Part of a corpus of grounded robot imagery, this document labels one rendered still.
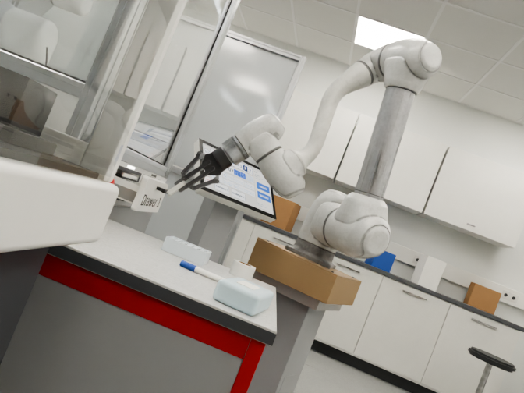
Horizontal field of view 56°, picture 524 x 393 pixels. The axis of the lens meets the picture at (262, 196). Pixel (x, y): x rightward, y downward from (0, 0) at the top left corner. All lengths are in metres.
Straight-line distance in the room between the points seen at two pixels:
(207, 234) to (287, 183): 1.05
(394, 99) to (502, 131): 4.00
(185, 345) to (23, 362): 0.31
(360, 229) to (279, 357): 0.55
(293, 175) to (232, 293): 0.71
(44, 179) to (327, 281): 1.20
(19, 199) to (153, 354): 0.50
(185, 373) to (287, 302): 0.87
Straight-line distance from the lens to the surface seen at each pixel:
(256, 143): 1.63
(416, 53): 1.71
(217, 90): 3.49
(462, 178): 5.10
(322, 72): 5.55
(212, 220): 2.59
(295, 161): 1.63
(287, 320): 1.82
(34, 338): 1.08
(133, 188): 1.60
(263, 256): 1.77
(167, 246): 1.40
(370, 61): 1.86
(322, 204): 1.83
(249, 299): 0.99
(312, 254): 1.82
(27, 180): 0.60
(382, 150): 1.70
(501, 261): 5.55
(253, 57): 3.52
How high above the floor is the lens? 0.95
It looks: 2 degrees up
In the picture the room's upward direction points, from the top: 22 degrees clockwise
